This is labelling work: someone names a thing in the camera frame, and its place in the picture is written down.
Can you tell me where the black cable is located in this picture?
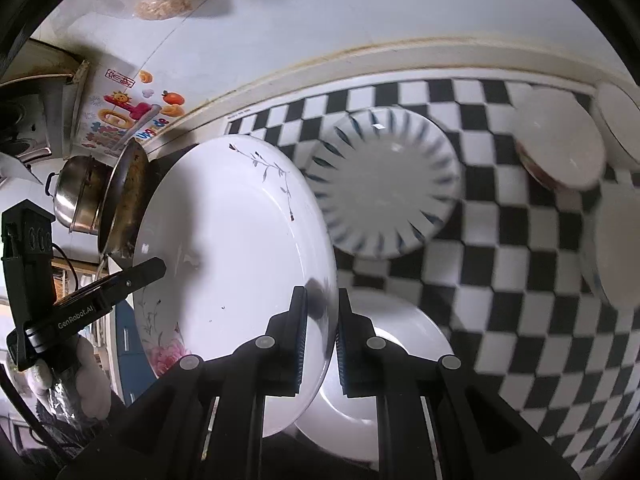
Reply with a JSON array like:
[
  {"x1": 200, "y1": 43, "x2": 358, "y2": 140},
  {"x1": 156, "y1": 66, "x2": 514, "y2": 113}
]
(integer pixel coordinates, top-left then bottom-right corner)
[{"x1": 0, "y1": 364, "x2": 71, "y2": 466}]

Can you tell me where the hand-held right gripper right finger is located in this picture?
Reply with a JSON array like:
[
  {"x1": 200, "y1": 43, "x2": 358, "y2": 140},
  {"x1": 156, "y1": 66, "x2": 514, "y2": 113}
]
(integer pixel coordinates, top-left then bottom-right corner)
[{"x1": 335, "y1": 287, "x2": 581, "y2": 480}]

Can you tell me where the blue cabinet door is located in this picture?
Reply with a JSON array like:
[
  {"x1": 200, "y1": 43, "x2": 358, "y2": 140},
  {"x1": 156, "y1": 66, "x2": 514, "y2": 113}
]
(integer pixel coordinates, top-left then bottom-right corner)
[{"x1": 114, "y1": 300, "x2": 157, "y2": 406}]

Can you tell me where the white bowl blue pattern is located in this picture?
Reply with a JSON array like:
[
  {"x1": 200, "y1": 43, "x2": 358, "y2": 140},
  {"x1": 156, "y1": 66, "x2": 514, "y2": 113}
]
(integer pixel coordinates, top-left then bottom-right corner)
[{"x1": 579, "y1": 180, "x2": 640, "y2": 311}]

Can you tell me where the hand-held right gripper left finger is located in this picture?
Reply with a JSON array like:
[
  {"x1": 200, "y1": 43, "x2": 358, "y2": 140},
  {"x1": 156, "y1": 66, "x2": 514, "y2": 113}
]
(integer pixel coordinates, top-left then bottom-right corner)
[{"x1": 60, "y1": 286, "x2": 310, "y2": 480}]

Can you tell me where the dark wok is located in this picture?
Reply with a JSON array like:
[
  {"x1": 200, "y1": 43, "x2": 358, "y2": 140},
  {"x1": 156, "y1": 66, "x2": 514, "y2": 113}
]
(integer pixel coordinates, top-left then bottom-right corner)
[{"x1": 96, "y1": 140, "x2": 152, "y2": 262}]

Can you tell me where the stainless steel pot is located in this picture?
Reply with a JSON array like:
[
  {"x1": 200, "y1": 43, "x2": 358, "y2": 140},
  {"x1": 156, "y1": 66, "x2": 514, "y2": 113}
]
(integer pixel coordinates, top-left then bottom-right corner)
[{"x1": 46, "y1": 155, "x2": 117, "y2": 234}]

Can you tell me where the large white floral plate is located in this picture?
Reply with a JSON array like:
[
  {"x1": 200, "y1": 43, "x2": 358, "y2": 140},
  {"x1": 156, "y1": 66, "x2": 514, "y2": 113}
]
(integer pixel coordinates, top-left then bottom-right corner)
[{"x1": 131, "y1": 135, "x2": 339, "y2": 437}]

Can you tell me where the grey gas stove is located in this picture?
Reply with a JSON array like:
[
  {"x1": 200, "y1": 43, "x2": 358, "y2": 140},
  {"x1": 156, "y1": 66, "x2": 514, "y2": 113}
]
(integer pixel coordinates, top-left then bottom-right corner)
[{"x1": 0, "y1": 77, "x2": 57, "y2": 162}]

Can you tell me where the black white checkered tablecloth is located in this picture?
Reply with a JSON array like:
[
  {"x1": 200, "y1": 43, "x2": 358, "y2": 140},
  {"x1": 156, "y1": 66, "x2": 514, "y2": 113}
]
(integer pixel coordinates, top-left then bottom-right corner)
[{"x1": 227, "y1": 77, "x2": 640, "y2": 472}]

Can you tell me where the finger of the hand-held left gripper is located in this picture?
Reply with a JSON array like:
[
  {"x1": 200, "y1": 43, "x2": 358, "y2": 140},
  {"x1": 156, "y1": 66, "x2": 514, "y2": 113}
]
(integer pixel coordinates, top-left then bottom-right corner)
[{"x1": 52, "y1": 257, "x2": 167, "y2": 311}]

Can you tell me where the plain white bowl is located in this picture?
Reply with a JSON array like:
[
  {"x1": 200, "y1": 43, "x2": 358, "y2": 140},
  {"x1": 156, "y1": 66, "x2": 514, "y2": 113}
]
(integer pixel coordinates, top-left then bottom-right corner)
[{"x1": 594, "y1": 82, "x2": 640, "y2": 171}]

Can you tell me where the plain white plate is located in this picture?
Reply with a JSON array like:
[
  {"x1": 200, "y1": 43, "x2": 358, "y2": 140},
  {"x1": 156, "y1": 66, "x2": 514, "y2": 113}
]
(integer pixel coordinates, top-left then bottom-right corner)
[{"x1": 294, "y1": 290, "x2": 457, "y2": 465}]

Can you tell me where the blue striped white plate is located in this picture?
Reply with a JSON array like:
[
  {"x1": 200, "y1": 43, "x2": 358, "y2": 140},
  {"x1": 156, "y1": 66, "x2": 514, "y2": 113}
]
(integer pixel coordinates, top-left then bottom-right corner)
[{"x1": 304, "y1": 107, "x2": 462, "y2": 261}]

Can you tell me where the person's left hand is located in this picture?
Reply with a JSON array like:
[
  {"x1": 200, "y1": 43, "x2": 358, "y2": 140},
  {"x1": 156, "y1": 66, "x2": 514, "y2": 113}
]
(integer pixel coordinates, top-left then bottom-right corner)
[{"x1": 27, "y1": 335, "x2": 112, "y2": 418}]

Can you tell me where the colourful wall sticker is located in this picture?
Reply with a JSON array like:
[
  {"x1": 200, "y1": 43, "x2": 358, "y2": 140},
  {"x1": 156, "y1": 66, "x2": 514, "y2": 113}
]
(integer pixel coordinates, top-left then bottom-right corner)
[{"x1": 82, "y1": 67, "x2": 187, "y2": 153}]

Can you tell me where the white bowl dark rim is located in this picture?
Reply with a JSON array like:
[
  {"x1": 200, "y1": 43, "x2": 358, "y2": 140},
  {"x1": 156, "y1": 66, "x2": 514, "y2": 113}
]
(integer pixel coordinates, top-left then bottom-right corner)
[{"x1": 514, "y1": 87, "x2": 607, "y2": 192}]

